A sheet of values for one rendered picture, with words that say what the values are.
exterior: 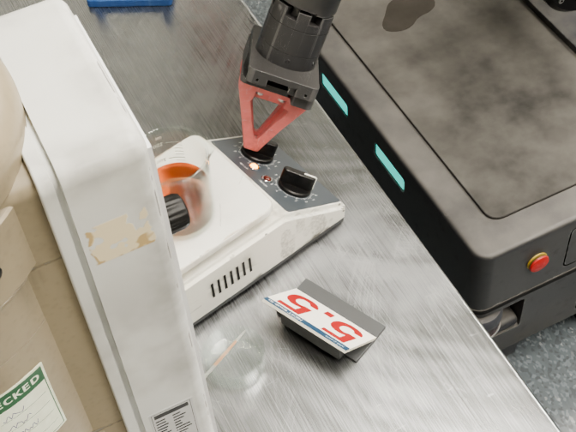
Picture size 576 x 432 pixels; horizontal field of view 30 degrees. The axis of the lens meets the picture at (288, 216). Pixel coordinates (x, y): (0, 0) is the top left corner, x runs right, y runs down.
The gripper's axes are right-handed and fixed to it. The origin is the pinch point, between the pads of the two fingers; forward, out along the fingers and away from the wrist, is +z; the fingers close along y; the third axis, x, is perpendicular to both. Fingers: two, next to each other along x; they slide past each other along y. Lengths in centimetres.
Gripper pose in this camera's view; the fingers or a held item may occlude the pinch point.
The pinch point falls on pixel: (253, 139)
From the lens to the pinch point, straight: 103.0
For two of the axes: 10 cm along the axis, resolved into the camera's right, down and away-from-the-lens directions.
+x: 9.4, 2.9, 1.7
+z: -3.4, 8.0, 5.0
